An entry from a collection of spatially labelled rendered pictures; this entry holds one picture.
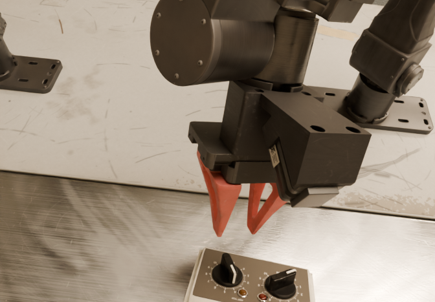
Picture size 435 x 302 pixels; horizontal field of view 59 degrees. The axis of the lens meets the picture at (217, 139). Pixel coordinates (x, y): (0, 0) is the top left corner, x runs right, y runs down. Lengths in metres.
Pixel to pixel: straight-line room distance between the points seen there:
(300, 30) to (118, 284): 0.34
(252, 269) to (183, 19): 0.29
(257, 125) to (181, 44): 0.09
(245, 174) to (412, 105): 0.43
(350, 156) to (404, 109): 0.44
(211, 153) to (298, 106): 0.07
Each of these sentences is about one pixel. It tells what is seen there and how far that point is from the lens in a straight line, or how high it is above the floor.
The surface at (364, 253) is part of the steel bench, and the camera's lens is 0.53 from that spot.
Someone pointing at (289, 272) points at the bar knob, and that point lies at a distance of 0.43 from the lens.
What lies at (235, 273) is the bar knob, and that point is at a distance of 0.41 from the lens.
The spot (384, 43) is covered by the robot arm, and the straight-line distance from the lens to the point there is 0.53.
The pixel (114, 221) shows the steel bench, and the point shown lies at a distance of 0.52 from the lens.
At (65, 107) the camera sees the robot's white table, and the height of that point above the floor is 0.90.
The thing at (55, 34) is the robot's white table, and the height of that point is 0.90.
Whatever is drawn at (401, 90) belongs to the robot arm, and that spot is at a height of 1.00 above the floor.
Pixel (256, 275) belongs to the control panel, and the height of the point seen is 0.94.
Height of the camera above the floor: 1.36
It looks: 53 degrees down
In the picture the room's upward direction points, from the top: 4 degrees clockwise
